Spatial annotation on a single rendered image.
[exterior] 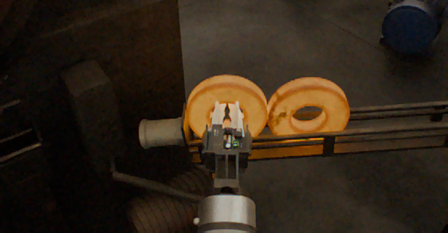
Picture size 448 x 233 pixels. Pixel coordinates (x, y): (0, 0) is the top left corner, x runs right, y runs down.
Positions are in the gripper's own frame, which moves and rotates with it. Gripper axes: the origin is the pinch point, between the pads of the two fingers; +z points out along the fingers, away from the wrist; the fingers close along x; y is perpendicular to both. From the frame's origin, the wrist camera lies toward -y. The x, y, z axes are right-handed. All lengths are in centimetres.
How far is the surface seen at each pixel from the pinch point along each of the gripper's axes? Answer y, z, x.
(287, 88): 4.3, 0.8, -11.1
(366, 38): -113, 126, -87
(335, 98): 3.8, -1.0, -19.9
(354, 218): -78, 2, -47
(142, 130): -4.4, -3.4, 16.7
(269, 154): -9.3, -6.0, -8.6
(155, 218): -18.3, -16.7, 14.9
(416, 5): -76, 115, -100
